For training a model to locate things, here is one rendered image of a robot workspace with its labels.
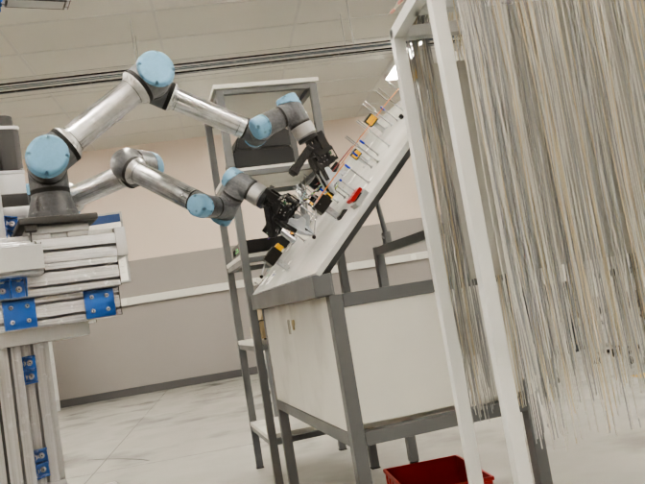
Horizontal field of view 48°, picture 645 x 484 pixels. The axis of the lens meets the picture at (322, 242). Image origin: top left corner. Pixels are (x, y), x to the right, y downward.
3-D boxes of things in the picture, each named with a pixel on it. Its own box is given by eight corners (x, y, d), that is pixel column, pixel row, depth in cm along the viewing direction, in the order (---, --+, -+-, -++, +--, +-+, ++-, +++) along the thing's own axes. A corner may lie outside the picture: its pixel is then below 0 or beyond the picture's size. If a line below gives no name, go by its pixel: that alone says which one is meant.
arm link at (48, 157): (45, 193, 219) (177, 84, 238) (46, 182, 205) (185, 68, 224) (16, 163, 217) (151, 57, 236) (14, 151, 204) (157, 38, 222)
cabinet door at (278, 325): (304, 412, 264) (287, 304, 267) (276, 399, 316) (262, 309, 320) (310, 411, 264) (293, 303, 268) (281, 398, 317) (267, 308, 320)
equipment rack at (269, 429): (274, 492, 319) (212, 84, 335) (253, 468, 377) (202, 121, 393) (382, 467, 332) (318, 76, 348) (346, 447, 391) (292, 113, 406)
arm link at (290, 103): (270, 106, 245) (291, 95, 248) (285, 134, 246) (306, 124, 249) (276, 97, 238) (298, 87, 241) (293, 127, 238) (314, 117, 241)
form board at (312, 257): (255, 297, 324) (252, 294, 324) (379, 124, 349) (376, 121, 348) (320, 277, 210) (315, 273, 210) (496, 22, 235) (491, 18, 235)
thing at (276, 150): (233, 170, 340) (227, 130, 342) (226, 181, 363) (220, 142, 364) (296, 163, 349) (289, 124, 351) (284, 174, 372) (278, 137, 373)
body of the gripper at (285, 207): (291, 208, 236) (261, 189, 239) (282, 229, 241) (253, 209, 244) (302, 201, 243) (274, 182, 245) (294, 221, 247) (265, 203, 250)
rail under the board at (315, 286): (315, 298, 209) (311, 275, 210) (252, 310, 323) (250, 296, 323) (333, 295, 211) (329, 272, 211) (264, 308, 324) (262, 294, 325)
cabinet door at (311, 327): (345, 432, 211) (322, 298, 214) (303, 412, 263) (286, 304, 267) (353, 430, 211) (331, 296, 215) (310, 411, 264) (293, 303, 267)
